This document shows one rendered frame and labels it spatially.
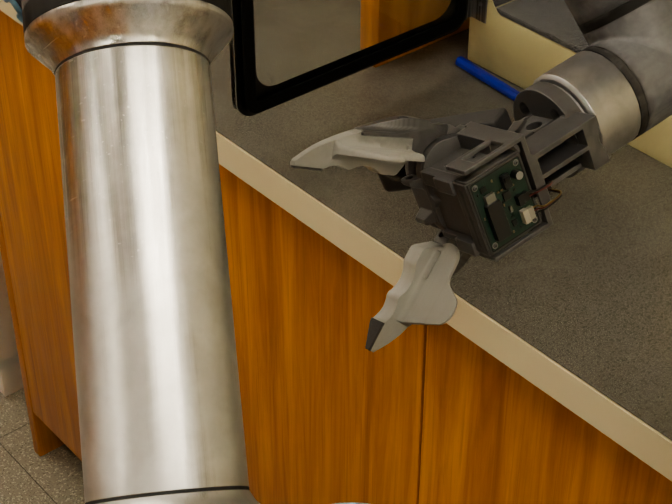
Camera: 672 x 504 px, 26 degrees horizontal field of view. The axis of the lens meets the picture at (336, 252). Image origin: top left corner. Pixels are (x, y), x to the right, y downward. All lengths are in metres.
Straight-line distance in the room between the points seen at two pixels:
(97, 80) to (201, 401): 0.18
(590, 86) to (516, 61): 0.53
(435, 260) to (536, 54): 0.55
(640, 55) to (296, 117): 0.54
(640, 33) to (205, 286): 0.44
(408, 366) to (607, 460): 0.26
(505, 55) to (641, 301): 0.40
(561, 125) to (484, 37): 0.59
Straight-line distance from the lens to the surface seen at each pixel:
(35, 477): 2.47
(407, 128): 1.00
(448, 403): 1.41
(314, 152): 0.96
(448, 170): 0.97
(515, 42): 1.56
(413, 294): 1.02
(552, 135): 1.00
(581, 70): 1.04
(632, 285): 1.30
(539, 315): 1.25
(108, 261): 0.75
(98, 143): 0.77
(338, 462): 1.63
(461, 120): 1.05
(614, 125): 1.04
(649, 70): 1.06
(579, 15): 1.09
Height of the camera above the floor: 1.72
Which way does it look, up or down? 36 degrees down
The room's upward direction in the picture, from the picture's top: straight up
